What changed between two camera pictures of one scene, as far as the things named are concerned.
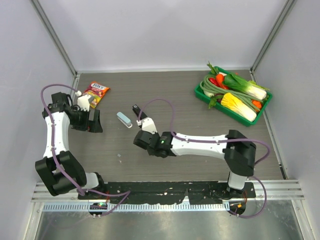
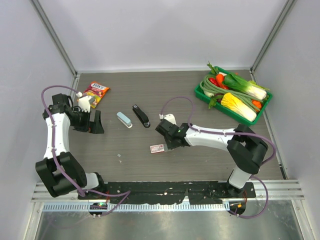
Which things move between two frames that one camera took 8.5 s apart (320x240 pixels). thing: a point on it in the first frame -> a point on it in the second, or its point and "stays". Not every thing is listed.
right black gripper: [156, 134] -> [170, 146]
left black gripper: [94, 126] stays
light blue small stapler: [124, 119] stays
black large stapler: [137, 110] stays
